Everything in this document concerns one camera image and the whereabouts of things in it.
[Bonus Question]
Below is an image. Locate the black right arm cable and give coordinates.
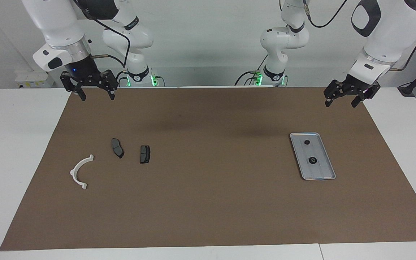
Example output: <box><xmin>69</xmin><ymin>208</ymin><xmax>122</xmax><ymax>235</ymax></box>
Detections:
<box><xmin>73</xmin><ymin>0</ymin><xmax>131</xmax><ymax>71</ymax></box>

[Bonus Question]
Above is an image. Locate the silver metal tray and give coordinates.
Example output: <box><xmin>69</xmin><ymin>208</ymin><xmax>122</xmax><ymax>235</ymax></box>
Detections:
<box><xmin>290</xmin><ymin>133</ymin><xmax>336</xmax><ymax>181</ymax></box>

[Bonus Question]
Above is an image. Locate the brown table mat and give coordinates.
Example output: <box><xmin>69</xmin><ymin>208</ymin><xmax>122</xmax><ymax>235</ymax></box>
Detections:
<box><xmin>0</xmin><ymin>87</ymin><xmax>416</xmax><ymax>251</ymax></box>

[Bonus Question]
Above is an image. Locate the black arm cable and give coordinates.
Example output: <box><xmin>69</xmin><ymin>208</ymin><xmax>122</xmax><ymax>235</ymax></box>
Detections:
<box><xmin>304</xmin><ymin>0</ymin><xmax>416</xmax><ymax>71</ymax></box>
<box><xmin>73</xmin><ymin>0</ymin><xmax>131</xmax><ymax>71</ymax></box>

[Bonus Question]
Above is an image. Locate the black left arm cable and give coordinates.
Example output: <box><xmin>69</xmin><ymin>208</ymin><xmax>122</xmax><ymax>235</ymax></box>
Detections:
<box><xmin>304</xmin><ymin>0</ymin><xmax>416</xmax><ymax>71</ymax></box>

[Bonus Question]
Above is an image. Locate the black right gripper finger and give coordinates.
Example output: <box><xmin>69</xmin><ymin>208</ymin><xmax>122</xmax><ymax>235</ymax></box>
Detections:
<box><xmin>105</xmin><ymin>82</ymin><xmax>117</xmax><ymax>101</ymax></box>
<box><xmin>71</xmin><ymin>85</ymin><xmax>86</xmax><ymax>101</ymax></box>

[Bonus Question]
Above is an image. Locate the white semicircular plastic bracket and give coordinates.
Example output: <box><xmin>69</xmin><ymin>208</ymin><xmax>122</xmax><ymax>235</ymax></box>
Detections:
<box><xmin>70</xmin><ymin>154</ymin><xmax>95</xmax><ymax>190</ymax></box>

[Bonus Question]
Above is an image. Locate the white wall socket box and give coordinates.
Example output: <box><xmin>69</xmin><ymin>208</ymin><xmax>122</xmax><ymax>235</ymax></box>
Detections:
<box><xmin>14</xmin><ymin>70</ymin><xmax>55</xmax><ymax>88</ymax></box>

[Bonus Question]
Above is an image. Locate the black base cable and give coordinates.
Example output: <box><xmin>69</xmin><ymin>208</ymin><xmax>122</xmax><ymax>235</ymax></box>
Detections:
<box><xmin>234</xmin><ymin>54</ymin><xmax>269</xmax><ymax>86</ymax></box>
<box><xmin>116</xmin><ymin>70</ymin><xmax>129</xmax><ymax>87</ymax></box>

